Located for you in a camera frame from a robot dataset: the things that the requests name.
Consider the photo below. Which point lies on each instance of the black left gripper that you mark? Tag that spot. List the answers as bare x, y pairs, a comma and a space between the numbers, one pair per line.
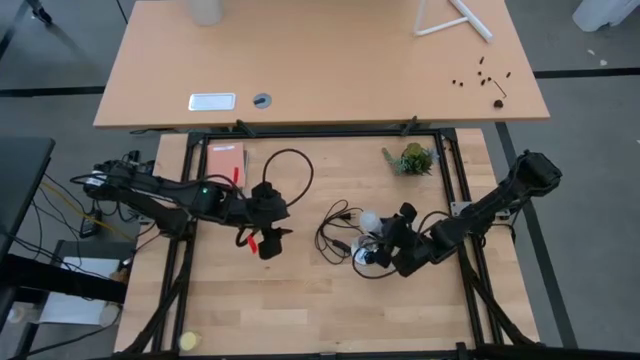
270, 246

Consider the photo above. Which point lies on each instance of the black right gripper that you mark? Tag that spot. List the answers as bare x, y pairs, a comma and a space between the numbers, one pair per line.
412, 255

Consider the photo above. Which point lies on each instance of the chrome lamp socket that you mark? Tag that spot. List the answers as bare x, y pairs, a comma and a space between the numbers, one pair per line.
361, 248

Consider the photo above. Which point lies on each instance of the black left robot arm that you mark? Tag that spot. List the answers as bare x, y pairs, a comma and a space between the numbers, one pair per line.
175, 220

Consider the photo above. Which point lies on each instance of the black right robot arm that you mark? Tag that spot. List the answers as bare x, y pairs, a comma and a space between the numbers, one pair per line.
480, 215

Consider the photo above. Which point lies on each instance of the pink notebook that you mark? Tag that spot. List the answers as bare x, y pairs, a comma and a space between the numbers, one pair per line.
225, 157

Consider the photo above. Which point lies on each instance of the potted green succulent plant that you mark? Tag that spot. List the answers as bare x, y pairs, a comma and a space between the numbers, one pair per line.
415, 160

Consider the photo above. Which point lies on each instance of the small yellow candle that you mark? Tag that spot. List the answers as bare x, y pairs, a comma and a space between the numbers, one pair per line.
189, 341

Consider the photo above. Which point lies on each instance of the white rectangular desk plate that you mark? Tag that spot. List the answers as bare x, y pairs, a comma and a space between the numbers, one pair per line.
211, 102

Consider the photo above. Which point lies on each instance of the black power strip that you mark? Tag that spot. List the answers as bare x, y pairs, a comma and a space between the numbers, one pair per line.
131, 155

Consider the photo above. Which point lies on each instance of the light wooden desk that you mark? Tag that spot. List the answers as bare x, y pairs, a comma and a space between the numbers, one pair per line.
325, 60

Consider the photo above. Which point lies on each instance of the dark round knob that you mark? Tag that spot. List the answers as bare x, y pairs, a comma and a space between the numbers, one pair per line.
498, 103

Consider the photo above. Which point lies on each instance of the black power adapter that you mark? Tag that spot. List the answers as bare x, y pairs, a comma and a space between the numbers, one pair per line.
90, 227

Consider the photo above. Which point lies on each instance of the clear plastic cup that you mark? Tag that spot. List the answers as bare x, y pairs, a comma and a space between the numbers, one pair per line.
107, 315

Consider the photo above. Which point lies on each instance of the black allen key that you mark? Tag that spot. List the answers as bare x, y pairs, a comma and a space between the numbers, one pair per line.
501, 90

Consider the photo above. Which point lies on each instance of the white board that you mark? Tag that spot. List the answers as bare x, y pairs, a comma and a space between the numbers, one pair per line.
70, 310

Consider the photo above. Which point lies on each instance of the white cylinder container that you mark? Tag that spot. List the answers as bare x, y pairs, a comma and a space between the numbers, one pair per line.
204, 12

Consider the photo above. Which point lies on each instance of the black side table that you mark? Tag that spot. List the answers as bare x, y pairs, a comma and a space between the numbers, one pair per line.
22, 170

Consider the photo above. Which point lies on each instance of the white bag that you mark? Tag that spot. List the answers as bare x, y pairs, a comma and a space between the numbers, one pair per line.
595, 15

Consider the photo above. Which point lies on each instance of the black stand leg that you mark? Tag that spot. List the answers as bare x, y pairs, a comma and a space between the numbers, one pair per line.
40, 12

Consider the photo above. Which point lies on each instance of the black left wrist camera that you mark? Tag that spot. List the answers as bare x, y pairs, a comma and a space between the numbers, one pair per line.
281, 210

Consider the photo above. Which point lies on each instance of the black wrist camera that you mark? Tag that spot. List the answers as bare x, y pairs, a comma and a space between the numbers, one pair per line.
392, 230
281, 210

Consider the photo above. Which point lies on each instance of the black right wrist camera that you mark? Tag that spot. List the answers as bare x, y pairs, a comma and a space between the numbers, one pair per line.
392, 230

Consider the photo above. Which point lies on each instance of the black aluminium frame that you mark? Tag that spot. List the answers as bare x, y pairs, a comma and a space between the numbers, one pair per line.
320, 134

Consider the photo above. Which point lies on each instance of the white triangular frame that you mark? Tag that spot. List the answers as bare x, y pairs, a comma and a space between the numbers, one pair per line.
472, 20

